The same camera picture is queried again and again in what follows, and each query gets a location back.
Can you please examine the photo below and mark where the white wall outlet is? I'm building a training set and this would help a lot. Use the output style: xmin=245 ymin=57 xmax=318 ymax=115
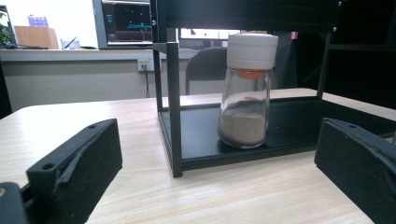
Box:
xmin=136 ymin=58 xmax=155 ymax=73

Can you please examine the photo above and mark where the green plant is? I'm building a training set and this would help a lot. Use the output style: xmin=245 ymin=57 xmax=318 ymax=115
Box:
xmin=0 ymin=12 xmax=17 ymax=49

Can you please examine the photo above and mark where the purple box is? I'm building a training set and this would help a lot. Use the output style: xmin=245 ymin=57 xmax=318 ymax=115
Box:
xmin=27 ymin=14 xmax=50 ymax=28

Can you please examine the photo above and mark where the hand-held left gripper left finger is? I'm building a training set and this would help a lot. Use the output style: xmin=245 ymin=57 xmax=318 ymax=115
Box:
xmin=26 ymin=118 xmax=123 ymax=224

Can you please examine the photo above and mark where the black chair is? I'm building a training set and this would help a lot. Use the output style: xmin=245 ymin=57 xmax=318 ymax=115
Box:
xmin=185 ymin=46 xmax=229 ymax=96

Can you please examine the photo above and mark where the black metal shelf rack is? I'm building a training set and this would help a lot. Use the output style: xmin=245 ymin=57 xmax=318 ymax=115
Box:
xmin=148 ymin=0 xmax=396 ymax=179

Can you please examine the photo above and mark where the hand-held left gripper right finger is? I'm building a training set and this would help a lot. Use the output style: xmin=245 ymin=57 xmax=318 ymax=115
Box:
xmin=313 ymin=117 xmax=396 ymax=224

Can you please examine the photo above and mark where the bright screen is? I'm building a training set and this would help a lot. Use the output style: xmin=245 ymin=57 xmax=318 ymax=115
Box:
xmin=178 ymin=28 xmax=241 ymax=41

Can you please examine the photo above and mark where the black outlet cable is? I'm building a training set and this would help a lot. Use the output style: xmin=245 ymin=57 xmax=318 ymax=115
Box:
xmin=142 ymin=64 xmax=151 ymax=99

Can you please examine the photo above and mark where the dark computer monitor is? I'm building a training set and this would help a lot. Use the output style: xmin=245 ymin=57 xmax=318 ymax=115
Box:
xmin=92 ymin=0 xmax=153 ymax=50

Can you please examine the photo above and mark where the brown cardboard box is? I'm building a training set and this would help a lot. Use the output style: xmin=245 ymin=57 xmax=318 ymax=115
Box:
xmin=13 ymin=25 xmax=60 ymax=50

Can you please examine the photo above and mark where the clear cup with pen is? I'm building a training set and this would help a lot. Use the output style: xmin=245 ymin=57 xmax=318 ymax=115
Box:
xmin=60 ymin=36 xmax=81 ymax=50

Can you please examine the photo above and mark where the white lid glass spice jar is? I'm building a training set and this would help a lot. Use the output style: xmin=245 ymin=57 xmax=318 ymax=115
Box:
xmin=217 ymin=32 xmax=279 ymax=149

